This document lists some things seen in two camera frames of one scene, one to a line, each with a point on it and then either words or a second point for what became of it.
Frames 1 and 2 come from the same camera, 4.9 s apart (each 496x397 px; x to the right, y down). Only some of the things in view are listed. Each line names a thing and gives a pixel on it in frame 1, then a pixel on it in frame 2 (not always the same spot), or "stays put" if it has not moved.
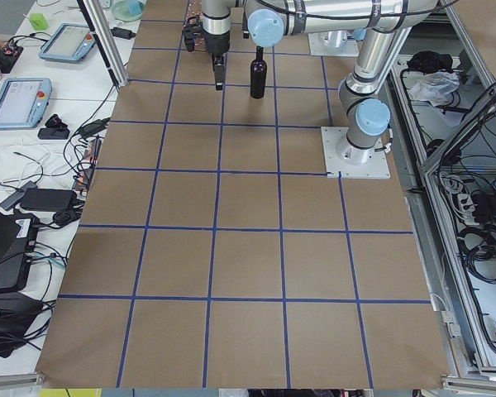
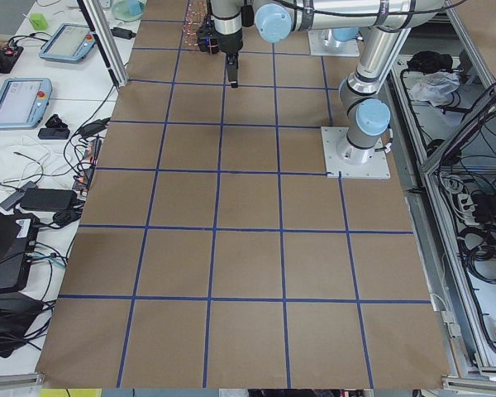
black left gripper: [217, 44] → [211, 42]
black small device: [55, 129] stays put
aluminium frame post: [107, 41] stays put
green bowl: [129, 11] stays put
